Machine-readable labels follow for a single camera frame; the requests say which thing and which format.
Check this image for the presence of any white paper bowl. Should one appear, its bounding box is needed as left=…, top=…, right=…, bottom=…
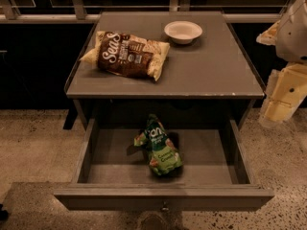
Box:
left=164, top=21, right=202, bottom=45

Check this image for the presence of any black object at floor edge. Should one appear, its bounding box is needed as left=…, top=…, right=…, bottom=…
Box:
left=0, top=204, right=9, bottom=220

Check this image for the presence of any metal window railing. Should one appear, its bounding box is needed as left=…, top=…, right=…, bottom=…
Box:
left=0, top=0, right=307, bottom=25

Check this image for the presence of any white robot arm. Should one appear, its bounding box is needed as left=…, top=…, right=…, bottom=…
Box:
left=256, top=0, right=307, bottom=128

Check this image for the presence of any small metal drawer knob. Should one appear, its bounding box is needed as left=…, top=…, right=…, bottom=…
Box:
left=160, top=201, right=169, bottom=212

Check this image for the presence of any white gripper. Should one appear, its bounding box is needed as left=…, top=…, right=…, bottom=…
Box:
left=256, top=21, right=307, bottom=128

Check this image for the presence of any green rice chip bag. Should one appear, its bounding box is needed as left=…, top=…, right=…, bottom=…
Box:
left=133, top=114, right=183, bottom=176

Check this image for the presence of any brown Sea Salt chip bag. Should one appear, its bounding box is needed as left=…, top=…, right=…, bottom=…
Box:
left=81, top=31, right=170, bottom=81

